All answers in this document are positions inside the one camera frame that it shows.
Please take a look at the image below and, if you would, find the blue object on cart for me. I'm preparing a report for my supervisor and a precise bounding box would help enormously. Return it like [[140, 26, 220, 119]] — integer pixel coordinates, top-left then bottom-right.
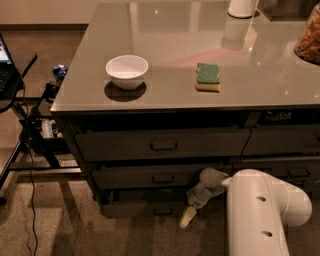
[[52, 65, 68, 82]]

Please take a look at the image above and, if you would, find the black laptop stand table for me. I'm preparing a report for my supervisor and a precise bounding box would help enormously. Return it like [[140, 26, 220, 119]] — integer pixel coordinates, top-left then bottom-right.
[[0, 51, 37, 189]]

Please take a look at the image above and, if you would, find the black laptop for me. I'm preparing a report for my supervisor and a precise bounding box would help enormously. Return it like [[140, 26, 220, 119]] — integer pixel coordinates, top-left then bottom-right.
[[0, 34, 20, 100]]

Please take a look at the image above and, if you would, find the white ceramic bowl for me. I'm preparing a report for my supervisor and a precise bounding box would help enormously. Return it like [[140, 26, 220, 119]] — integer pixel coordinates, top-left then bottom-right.
[[105, 55, 149, 91]]

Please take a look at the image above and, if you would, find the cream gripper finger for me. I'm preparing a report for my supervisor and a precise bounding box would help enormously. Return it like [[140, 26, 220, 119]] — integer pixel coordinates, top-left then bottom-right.
[[180, 206, 197, 228]]

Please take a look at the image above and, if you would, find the black metal cart frame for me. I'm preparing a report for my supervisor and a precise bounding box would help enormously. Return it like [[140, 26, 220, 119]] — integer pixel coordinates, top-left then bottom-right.
[[4, 83, 77, 171]]

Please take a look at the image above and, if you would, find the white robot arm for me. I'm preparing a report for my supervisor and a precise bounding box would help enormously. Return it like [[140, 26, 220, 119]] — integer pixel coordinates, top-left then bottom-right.
[[180, 168, 312, 256]]

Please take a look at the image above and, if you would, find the green and yellow sponge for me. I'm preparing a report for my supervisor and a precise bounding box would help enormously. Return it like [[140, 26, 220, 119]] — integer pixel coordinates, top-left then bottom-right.
[[195, 63, 220, 92]]

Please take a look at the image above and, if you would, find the white cylindrical container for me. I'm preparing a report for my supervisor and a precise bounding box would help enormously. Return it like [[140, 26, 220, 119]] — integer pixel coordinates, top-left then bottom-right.
[[228, 0, 259, 19]]

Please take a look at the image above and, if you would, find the dark drawer cabinet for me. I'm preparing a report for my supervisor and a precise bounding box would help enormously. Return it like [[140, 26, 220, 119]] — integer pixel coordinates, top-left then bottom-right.
[[52, 1, 320, 209]]

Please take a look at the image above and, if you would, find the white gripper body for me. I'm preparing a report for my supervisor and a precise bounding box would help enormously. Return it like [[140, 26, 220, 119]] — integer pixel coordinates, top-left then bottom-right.
[[187, 182, 225, 209]]

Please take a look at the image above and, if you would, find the drawer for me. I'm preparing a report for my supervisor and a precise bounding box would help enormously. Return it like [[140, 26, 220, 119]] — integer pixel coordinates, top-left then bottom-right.
[[243, 125, 320, 156], [233, 156, 320, 185], [75, 128, 250, 162], [101, 187, 187, 218], [91, 163, 234, 191]]

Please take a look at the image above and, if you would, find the black cable on floor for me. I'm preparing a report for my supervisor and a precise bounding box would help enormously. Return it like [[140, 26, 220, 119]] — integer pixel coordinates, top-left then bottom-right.
[[19, 79, 39, 256]]

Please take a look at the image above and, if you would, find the glass jar of snacks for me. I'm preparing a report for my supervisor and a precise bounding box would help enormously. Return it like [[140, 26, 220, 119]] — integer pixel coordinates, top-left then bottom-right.
[[294, 3, 320, 65]]

